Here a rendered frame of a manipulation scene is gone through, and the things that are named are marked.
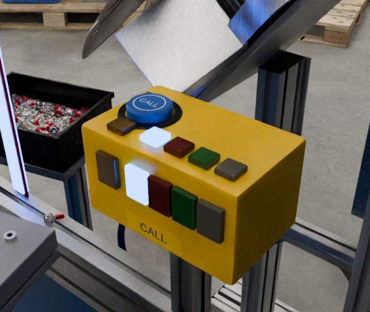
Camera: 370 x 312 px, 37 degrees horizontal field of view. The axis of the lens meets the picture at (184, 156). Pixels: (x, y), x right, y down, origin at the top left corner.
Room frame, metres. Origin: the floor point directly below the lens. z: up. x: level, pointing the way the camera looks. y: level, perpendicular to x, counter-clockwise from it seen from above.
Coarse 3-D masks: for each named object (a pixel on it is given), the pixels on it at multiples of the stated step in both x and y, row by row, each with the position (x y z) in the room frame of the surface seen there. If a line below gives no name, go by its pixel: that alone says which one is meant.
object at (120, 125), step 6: (114, 120) 0.39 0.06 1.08; (120, 120) 0.39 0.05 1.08; (126, 120) 0.39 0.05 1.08; (108, 126) 0.38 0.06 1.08; (114, 126) 0.38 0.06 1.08; (120, 126) 0.38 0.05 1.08; (126, 126) 0.38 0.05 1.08; (132, 126) 0.38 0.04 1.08; (120, 132) 0.37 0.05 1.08; (126, 132) 0.38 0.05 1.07
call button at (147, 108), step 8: (136, 96) 0.42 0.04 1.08; (144, 96) 0.42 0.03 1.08; (152, 96) 0.42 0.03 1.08; (160, 96) 0.42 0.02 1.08; (128, 104) 0.41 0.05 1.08; (136, 104) 0.41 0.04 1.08; (144, 104) 0.41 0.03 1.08; (152, 104) 0.41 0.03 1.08; (160, 104) 0.41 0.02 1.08; (168, 104) 0.41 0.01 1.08; (128, 112) 0.40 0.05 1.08; (136, 112) 0.39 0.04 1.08; (144, 112) 0.39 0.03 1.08; (152, 112) 0.39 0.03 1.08; (160, 112) 0.39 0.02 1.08; (168, 112) 0.40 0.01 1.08; (136, 120) 0.39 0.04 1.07; (144, 120) 0.39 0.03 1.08; (152, 120) 0.39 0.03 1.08; (160, 120) 0.39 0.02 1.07
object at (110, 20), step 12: (108, 0) 1.03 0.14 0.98; (120, 0) 0.94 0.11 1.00; (132, 0) 0.91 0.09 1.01; (144, 0) 0.88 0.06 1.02; (108, 12) 0.95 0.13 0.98; (120, 12) 0.91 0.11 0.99; (132, 12) 0.88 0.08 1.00; (96, 24) 0.97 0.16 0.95; (108, 24) 0.91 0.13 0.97; (120, 24) 0.88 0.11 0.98; (96, 36) 0.91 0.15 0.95; (108, 36) 0.88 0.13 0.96; (84, 48) 0.91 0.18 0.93; (96, 48) 0.87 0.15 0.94
